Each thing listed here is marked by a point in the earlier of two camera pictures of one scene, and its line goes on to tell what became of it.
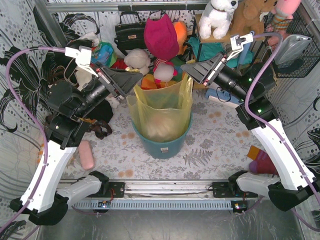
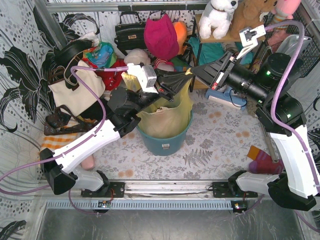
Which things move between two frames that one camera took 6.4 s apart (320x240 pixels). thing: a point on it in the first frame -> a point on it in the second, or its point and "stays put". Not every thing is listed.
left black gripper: (107, 81) -> (161, 90)
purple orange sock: (262, 162) stays put
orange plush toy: (181, 29) stays put
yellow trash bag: (163, 114) stays put
